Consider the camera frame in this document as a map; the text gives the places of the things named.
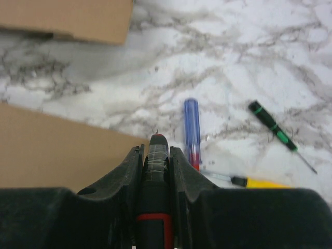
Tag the green black screwdriver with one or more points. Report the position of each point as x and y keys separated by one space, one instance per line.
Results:
x=266 y=119

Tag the red black utility knife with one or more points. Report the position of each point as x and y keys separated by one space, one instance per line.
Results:
x=153 y=215

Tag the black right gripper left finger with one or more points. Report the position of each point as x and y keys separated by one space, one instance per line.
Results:
x=98 y=216

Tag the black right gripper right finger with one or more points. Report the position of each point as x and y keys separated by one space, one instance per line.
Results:
x=207 y=216

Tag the blue red screwdriver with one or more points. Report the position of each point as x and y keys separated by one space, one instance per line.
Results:
x=192 y=132

